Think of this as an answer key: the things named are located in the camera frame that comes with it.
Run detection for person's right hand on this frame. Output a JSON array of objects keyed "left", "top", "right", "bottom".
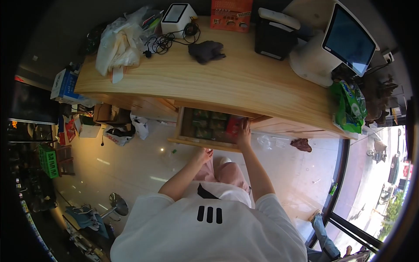
[{"left": 235, "top": 118, "right": 252, "bottom": 148}]

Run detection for person's left hand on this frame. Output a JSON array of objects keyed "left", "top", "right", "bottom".
[{"left": 196, "top": 148, "right": 214, "bottom": 165}]

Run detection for red packet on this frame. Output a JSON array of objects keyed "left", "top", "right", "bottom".
[{"left": 226, "top": 117, "right": 243, "bottom": 137}]

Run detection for open wooden drawer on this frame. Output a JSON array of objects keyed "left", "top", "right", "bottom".
[{"left": 168, "top": 107, "right": 273, "bottom": 153}]

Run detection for clear plastic wrapper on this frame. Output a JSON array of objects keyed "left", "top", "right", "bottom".
[{"left": 257, "top": 134, "right": 273, "bottom": 150}]

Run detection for group of green packets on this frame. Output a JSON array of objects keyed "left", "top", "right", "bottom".
[{"left": 191, "top": 109, "right": 230, "bottom": 141}]

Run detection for person's legs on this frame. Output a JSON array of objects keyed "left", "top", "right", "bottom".
[{"left": 193, "top": 157, "right": 251, "bottom": 194}]

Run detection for wooden counter desk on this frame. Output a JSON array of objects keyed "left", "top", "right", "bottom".
[{"left": 74, "top": 16, "right": 358, "bottom": 141}]

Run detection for brown rag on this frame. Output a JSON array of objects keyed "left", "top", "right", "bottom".
[{"left": 290, "top": 138, "right": 313, "bottom": 153}]

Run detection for dark grey cloth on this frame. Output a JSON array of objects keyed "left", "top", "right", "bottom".
[{"left": 188, "top": 40, "right": 227, "bottom": 65}]

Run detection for person's body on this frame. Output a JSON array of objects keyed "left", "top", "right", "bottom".
[{"left": 110, "top": 182, "right": 308, "bottom": 262}]

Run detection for white printed plastic bag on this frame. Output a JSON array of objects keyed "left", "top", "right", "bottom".
[{"left": 103, "top": 124, "right": 136, "bottom": 147}]

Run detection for black receipt printer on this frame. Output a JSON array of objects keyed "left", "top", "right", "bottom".
[{"left": 254, "top": 7, "right": 301, "bottom": 61}]

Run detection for chrome stool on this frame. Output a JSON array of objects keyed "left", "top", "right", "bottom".
[{"left": 99, "top": 193, "right": 129, "bottom": 221}]

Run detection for green snack bag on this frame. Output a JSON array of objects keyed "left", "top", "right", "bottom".
[{"left": 330, "top": 80, "right": 368, "bottom": 134}]

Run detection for white checkout terminal with screen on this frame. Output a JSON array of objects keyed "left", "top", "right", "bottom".
[{"left": 288, "top": 1, "right": 380, "bottom": 88}]

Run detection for brown cardboard box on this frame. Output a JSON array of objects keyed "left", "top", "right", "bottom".
[{"left": 93, "top": 103, "right": 132, "bottom": 125}]

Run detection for orange red desk calendar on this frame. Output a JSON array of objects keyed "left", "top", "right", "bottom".
[{"left": 210, "top": 0, "right": 253, "bottom": 33}]

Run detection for small white screen device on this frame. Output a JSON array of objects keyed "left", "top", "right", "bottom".
[{"left": 161, "top": 3, "right": 198, "bottom": 39}]

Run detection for dried brown plant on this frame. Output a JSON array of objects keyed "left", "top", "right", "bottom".
[{"left": 356, "top": 75, "right": 399, "bottom": 126}]

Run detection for pile of white plastic bags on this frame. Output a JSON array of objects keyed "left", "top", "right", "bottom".
[{"left": 95, "top": 6, "right": 155, "bottom": 84}]

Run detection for blue cloth bag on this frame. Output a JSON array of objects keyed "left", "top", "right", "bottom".
[{"left": 64, "top": 204, "right": 109, "bottom": 239}]

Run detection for wooden stool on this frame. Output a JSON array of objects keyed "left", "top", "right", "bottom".
[{"left": 49, "top": 141, "right": 75, "bottom": 178}]

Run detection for blue and white carton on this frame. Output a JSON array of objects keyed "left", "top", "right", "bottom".
[{"left": 50, "top": 68, "right": 96, "bottom": 105}]

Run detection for green plastic crate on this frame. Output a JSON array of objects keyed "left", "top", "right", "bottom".
[{"left": 38, "top": 144, "right": 60, "bottom": 179}]

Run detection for black cable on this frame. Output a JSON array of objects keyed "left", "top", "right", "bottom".
[{"left": 143, "top": 19, "right": 201, "bottom": 59}]

